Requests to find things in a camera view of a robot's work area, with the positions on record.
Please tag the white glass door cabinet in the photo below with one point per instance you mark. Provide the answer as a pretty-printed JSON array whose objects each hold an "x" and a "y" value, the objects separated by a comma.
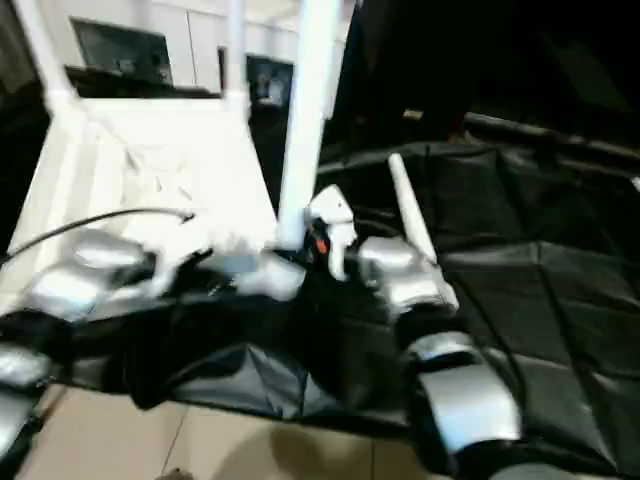
[{"x": 200, "y": 20}]

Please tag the dark metal rod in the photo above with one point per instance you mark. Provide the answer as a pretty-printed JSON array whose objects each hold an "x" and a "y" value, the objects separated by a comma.
[{"x": 550, "y": 134}]

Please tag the white plastic table leg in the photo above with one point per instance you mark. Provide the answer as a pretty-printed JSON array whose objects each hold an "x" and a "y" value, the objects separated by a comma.
[
  {"x": 310, "y": 100},
  {"x": 235, "y": 60},
  {"x": 45, "y": 50},
  {"x": 415, "y": 215}
]

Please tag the white flat object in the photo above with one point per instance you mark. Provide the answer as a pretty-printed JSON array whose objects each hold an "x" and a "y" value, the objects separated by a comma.
[{"x": 636, "y": 183}]

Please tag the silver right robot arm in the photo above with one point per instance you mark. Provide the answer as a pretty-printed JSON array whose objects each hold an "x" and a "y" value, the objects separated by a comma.
[{"x": 415, "y": 285}]

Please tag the black bag with yellow label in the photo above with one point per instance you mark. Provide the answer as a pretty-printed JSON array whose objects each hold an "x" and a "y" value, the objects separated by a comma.
[{"x": 500, "y": 50}]

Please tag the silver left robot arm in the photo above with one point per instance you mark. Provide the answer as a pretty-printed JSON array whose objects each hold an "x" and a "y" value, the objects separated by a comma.
[{"x": 100, "y": 260}]

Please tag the white plastic table top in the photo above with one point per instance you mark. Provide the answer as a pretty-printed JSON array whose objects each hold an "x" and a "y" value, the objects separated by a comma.
[{"x": 150, "y": 165}]

